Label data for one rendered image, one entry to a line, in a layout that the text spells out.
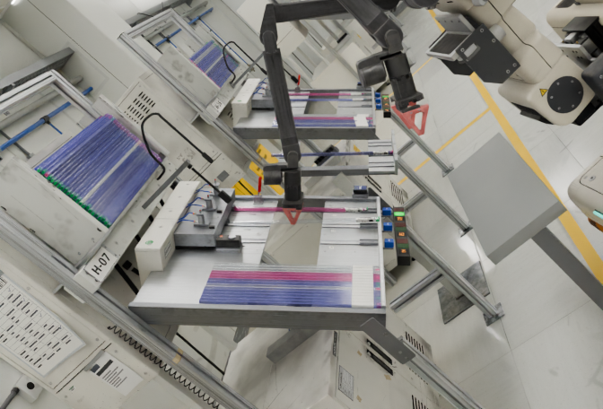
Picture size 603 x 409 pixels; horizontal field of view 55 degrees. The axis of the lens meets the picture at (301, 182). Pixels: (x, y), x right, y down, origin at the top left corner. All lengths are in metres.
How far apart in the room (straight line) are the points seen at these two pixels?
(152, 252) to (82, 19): 3.54
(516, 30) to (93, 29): 3.93
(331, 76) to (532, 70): 4.86
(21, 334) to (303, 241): 1.70
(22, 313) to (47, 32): 3.72
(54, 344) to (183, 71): 1.61
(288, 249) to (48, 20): 3.00
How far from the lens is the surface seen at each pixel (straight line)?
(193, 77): 3.04
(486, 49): 1.68
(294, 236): 3.18
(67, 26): 5.25
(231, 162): 3.04
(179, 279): 1.82
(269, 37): 1.85
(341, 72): 6.48
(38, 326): 1.89
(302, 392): 1.92
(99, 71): 5.23
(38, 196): 1.78
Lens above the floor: 1.47
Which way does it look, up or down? 13 degrees down
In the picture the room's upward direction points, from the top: 48 degrees counter-clockwise
